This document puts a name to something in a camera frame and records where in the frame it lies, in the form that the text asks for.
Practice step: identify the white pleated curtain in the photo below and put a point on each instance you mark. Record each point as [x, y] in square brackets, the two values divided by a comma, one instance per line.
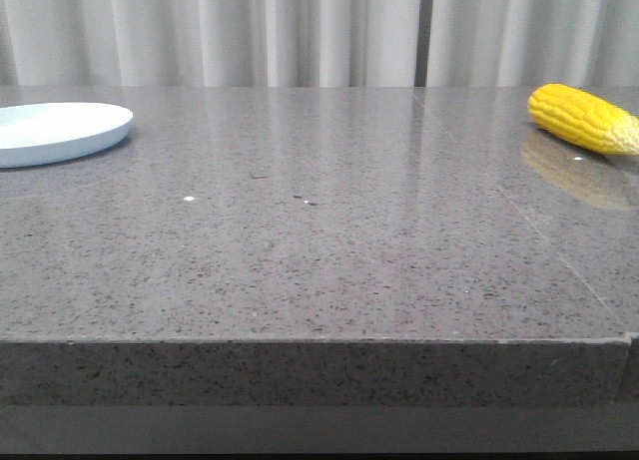
[211, 43]
[508, 43]

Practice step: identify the white pleated curtain right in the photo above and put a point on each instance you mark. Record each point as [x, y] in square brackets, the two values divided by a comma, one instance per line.
[508, 43]

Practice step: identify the yellow corn cob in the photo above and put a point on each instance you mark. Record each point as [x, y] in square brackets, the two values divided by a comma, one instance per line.
[584, 120]

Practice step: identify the light blue round plate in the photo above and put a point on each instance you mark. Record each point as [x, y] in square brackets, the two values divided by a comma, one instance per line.
[48, 133]

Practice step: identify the white pleated curtain left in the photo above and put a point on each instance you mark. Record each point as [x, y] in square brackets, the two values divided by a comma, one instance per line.
[211, 43]

